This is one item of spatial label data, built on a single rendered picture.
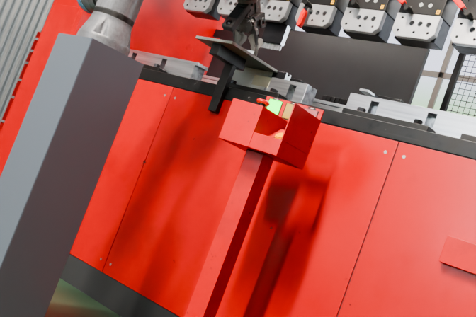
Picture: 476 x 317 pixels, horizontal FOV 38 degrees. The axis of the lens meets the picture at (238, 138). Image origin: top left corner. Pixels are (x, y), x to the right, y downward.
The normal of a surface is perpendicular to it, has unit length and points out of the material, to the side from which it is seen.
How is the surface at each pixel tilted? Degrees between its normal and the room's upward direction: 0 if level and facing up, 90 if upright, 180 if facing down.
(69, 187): 90
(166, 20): 90
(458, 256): 90
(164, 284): 90
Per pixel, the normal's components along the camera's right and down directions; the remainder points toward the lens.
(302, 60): -0.61, -0.29
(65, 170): 0.67, 0.18
